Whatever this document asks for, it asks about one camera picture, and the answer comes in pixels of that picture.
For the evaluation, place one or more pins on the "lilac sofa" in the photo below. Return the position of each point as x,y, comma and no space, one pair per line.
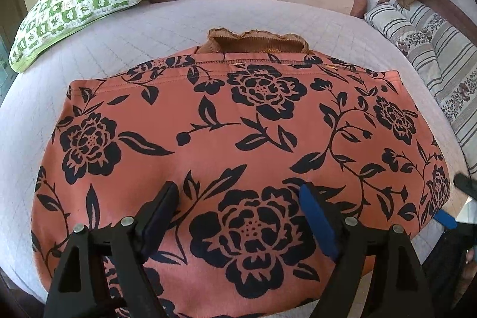
111,42

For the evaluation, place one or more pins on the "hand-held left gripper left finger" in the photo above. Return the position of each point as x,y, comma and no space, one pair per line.
160,217

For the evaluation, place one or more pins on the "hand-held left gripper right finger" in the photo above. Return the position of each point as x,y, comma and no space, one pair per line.
320,225

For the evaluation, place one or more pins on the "green checkered pillow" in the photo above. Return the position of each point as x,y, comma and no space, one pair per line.
82,1

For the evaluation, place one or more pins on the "small striped floral pillow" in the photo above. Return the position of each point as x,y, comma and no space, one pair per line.
398,27

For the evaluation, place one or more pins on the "orange floral sweater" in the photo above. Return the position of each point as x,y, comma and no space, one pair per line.
242,139

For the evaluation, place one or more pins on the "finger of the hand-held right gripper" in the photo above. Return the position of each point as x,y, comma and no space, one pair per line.
446,219
467,185

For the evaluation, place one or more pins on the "large striped floral cushion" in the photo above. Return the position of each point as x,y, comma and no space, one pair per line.
451,72

